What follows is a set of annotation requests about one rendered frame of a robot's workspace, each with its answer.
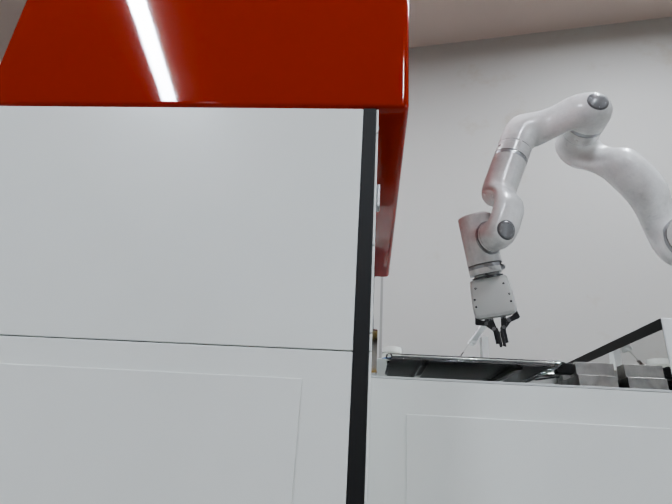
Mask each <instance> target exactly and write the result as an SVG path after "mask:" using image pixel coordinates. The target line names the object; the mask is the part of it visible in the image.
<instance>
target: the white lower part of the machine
mask: <svg viewBox="0 0 672 504"><path fill-rule="evenodd" d="M371 362H372V352H369V351H353V352H346V351H324V350H302V349H281V348H259V347H237V346H216V345H194V344H172V343H150V342H129V341H107V340H85V339H64V338H42V337H20V336H0V504H367V499H368V465H369V431H370V397H371Z"/></svg>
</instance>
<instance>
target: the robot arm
mask: <svg viewBox="0 0 672 504"><path fill-rule="evenodd" d="M612 112H613V106H612V103H611V101H610V100H609V98H608V97H606V96H605V95H603V94H601V93H597V92H585V93H580V94H576V95H573V96H571V97H568V98H566V99H564V100H562V101H561V102H559V103H557V104H555V105H553V106H551V107H549V108H546V109H544V110H540V111H536V112H531V113H525V114H520V115H518V116H515V117H514V118H512V119H511V120H510V121H509V122H508V123H507V125H506V126H505V128H504V130H503V133H502V135H501V138H500V140H499V143H498V145H497V148H496V151H495V153H494V156H493V158H492V161H491V164H490V167H489V169H488V172H487V175H486V177H485V180H484V183H483V186H482V190H481V195H482V199H483V201H484V202H485V203H486V204H487V205H489V206H491V207H493V208H492V212H491V213H490V212H485V211H484V212H475V213H471V214H467V215H465V216H463V217H461V218H460V219H459V220H458V225H459V229H460V234H461V238H462V243H463V248H464V252H465V257H466V261H467V266H468V270H469V275H470V278H474V279H472V280H473V281H471V282H470V291H471V299H472V306H473V311H474V315H475V325H479V326H486V327H488V328H489V329H491V330H492V331H493V332H494V337H495V341H496V344H499V346H500V347H502V346H504V347H506V346H507V345H506V343H508V342H509V341H508V336H507V332H506V328H507V327H508V325H509V324H510V322H512V321H514V320H516V319H519V318H520V315H519V313H518V311H517V307H516V302H515V298H514V295H513V292H512V288H511V285H510V282H509V280H508V278H507V276H506V275H503V273H501V272H502V271H503V269H505V265H504V264H501V263H502V259H501V255H500V250H502V249H504V248H506V247H508V246H509V245H511V244H512V243H513V241H514V240H515V238H516V236H517V234H518V231H519V229H520V226H521V223H522V219H523V216H524V204H523V201H522V200H521V198H520V197H519V196H518V195H517V194H516V193H517V190H518V187H519V184H520V182H521V179H522V176H523V174H524V171H525V168H526V165H527V163H528V160H529V157H530V154H531V151H532V149H533V148H534V147H537V146H540V145H542V144H544V143H546V142H548V141H550V140H552V139H554V138H556V137H557V139H556V142H555V149H556V152H557V154H558V156H559V157H560V159H561V160H562V161H563V162H564V163H566V164H567V165H569V166H571V167H573V168H576V169H581V170H586V171H589V172H592V173H594V174H597V175H598V176H600V177H602V178H603V179H604V180H606V181H607V182H608V183H609V184H610V185H611V186H612V187H613V188H614V189H615V190H616V191H617V192H619V193H620V194H621V195H622V196H623V197H624V199H625V200H626V201H627V202H628V203H629V205H630V206H631V208H632V209H633V211H634V212H635V214H636V216H637V218H638V220H639V222H640V224H641V226H642V229H643V231H644V233H645V235H646V237H647V239H648V241H649V243H650V245H651V247H652V248H653V250H654V251H655V253H656V254H657V255H658V257H659V258H660V259H661V260H663V261H664V262H665V263H667V264H669V265H671V266H672V198H671V194H670V190H669V187H668V184H667V182H666V180H665V179H664V177H663V176H662V175H661V173H660V172H659V171H658V170H657V169H656V168H655V167H654V166H653V165H652V164H651V163H650V162H649V161H648V160H647V159H645V158H644V157H643V156H642V155H641V154H640V153H638V152H637V151H635V150H633V149H631V148H625V147H620V148H613V147H608V146H605V145H604V144H602V142H601V141H600V139H599V137H600V135H601V134H602V132H603V131H604V129H605V128H606V126H607V124H608V123H609V121H610V119H611V116H612ZM509 315H512V316H510V317H508V318H507V319H506V316H509ZM497 317H501V327H500V329H501V331H499V330H498V328H497V327H496V325H495V322H494V320H493V318H497ZM485 319H488V321H482V320H485ZM500 334H501V335H500ZM501 338H502V340H501ZM502 342H503V344H502Z"/></svg>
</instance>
